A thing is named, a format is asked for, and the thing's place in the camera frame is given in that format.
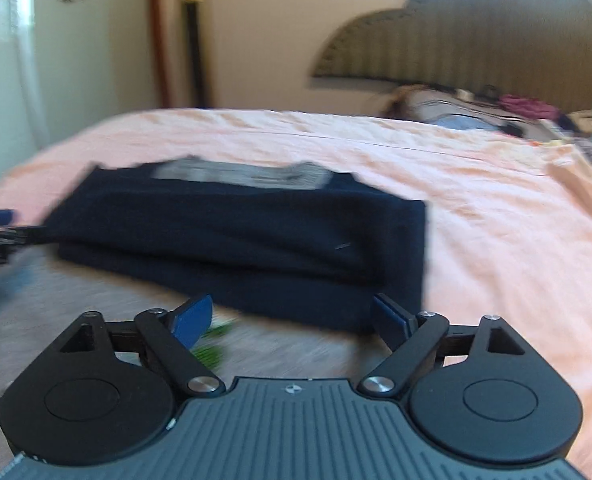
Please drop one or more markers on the padded olive headboard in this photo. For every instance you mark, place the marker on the padded olive headboard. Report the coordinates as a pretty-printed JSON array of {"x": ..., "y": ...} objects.
[{"x": 451, "y": 45}]

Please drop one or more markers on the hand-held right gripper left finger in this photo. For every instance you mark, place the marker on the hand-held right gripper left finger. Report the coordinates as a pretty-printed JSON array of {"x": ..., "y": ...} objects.
[{"x": 195, "y": 316}]

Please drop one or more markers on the navy garment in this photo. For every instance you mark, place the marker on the navy garment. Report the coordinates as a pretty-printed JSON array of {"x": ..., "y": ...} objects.
[{"x": 226, "y": 230}]

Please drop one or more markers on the beige cloth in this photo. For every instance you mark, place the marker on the beige cloth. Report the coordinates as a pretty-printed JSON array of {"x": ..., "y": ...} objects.
[{"x": 583, "y": 185}]

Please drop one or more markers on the wooden door frame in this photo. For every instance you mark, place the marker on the wooden door frame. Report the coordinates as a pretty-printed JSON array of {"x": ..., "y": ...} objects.
[{"x": 158, "y": 35}]

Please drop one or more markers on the gold tower air conditioner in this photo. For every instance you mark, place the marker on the gold tower air conditioner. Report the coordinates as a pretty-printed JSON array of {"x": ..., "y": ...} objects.
[{"x": 196, "y": 50}]

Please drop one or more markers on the pink bed sheet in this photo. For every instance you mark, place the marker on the pink bed sheet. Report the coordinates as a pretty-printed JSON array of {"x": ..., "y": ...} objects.
[{"x": 501, "y": 240}]

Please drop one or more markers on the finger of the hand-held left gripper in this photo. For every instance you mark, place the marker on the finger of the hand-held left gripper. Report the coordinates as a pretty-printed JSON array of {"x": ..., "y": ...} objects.
[{"x": 6, "y": 237}]

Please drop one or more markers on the pile of assorted clothes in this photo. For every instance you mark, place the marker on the pile of assorted clothes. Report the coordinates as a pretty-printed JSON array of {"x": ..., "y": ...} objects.
[{"x": 476, "y": 110}]

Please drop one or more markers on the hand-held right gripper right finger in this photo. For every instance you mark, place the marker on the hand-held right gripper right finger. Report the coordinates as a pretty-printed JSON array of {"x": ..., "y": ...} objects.
[{"x": 390, "y": 317}]

